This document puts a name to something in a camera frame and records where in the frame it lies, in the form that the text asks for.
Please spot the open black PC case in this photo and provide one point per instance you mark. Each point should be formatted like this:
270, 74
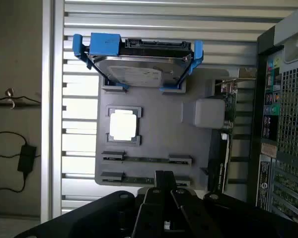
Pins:
288, 111

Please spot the graphics card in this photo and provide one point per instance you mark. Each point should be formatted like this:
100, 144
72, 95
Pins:
229, 104

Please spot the green RAM stick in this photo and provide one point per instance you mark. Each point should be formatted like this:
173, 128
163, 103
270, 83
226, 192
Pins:
146, 160
136, 180

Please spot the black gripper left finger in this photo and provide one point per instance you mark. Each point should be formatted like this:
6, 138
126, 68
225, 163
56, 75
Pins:
149, 213

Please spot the hard disk in blue caddy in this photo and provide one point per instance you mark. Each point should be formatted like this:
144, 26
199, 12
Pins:
139, 64

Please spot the silver CPU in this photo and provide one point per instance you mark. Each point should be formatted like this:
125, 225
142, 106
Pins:
123, 127

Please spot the grey parts rack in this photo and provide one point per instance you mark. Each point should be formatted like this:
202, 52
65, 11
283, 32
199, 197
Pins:
164, 119

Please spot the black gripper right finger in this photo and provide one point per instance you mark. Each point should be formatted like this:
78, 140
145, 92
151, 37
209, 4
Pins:
186, 215

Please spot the black power adapter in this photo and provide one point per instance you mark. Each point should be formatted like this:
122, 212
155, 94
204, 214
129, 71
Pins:
26, 158

